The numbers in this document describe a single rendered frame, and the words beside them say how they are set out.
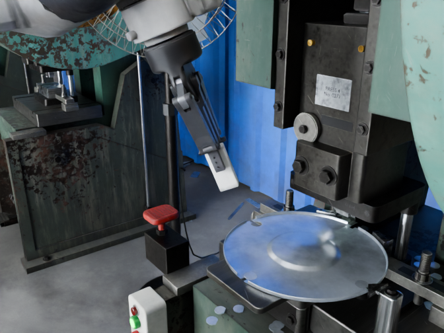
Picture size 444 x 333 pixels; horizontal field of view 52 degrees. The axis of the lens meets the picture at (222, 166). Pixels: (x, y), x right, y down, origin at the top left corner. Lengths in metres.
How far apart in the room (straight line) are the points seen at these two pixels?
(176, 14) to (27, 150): 1.63
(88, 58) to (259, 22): 1.21
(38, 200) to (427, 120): 2.01
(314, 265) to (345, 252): 0.08
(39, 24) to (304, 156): 0.46
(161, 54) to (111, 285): 1.62
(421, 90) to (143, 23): 0.37
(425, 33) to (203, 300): 0.75
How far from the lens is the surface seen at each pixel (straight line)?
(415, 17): 0.34
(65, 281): 2.21
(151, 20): 0.60
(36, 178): 2.21
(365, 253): 0.87
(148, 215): 1.02
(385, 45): 0.66
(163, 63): 0.61
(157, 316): 0.98
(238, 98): 2.86
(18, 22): 0.65
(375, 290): 0.77
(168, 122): 1.61
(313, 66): 0.80
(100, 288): 2.13
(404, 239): 0.94
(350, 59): 0.75
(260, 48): 0.82
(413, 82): 0.36
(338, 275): 0.80
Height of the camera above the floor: 1.23
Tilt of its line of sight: 22 degrees down
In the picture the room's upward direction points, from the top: straight up
